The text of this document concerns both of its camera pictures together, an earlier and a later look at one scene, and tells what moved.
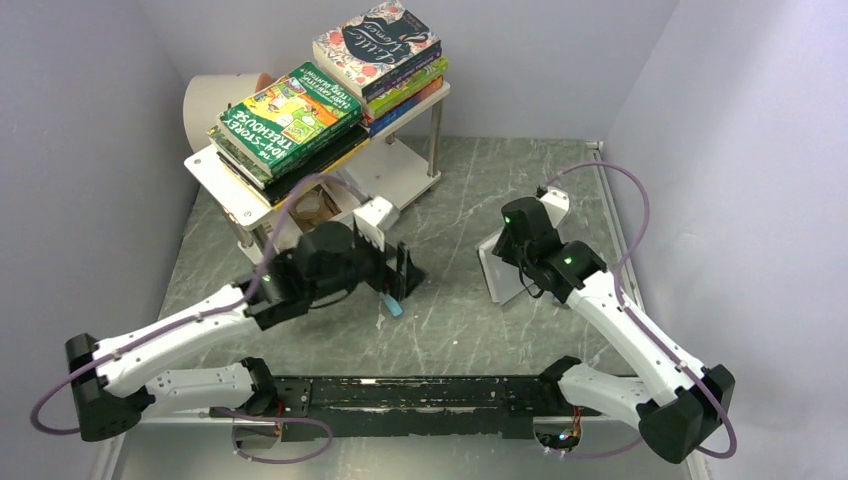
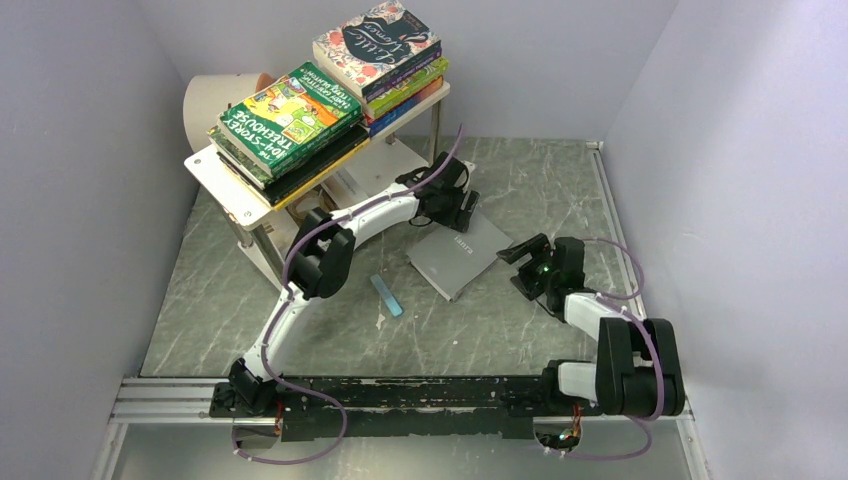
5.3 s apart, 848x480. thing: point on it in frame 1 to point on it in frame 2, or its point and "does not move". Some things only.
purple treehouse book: [426, 63] does not move
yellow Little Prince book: [333, 166] does not move
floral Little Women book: [377, 46] does not move
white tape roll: [206, 96] does not move
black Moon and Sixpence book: [277, 188] does not move
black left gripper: [400, 282] to [463, 219]
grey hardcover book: [502, 274] to [451, 259]
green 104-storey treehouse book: [291, 116] does not move
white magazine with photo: [313, 203] to [363, 175]
